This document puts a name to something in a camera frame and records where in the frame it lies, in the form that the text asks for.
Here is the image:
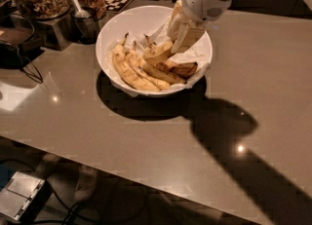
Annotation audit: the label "black white marker tag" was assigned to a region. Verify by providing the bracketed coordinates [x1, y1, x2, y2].
[104, 0, 133, 13]

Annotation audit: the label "right brown spotted banana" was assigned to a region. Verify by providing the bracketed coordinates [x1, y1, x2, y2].
[165, 60, 198, 78]

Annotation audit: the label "black floor cables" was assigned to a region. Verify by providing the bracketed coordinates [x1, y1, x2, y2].
[0, 157, 150, 225]

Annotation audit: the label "long left yellow banana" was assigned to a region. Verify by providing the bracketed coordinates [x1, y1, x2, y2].
[112, 33, 159, 92]

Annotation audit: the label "lower middle yellow banana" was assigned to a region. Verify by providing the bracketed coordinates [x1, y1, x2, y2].
[126, 42, 186, 91]

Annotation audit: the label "white paper napkin liner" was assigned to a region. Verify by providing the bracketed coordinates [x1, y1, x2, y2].
[105, 10, 209, 97]

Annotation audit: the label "curved yellow banana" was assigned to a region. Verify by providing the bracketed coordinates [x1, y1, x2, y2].
[143, 40, 173, 64]

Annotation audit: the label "white bowl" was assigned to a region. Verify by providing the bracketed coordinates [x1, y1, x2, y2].
[95, 5, 214, 98]

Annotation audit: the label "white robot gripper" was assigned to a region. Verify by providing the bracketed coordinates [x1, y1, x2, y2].
[167, 0, 231, 54]

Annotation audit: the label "dark cup with spoon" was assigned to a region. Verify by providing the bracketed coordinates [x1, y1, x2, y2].
[70, 7, 99, 45]

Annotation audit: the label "upright small banana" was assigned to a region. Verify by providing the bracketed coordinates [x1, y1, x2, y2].
[144, 35, 157, 50]

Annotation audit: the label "black device with cable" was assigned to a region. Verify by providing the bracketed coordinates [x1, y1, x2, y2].
[0, 14, 46, 85]

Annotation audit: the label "silver box on floor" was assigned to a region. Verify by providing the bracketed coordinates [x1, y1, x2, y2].
[0, 170, 52, 225]

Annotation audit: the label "white plastic spoon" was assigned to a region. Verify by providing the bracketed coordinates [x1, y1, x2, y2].
[71, 0, 91, 19]

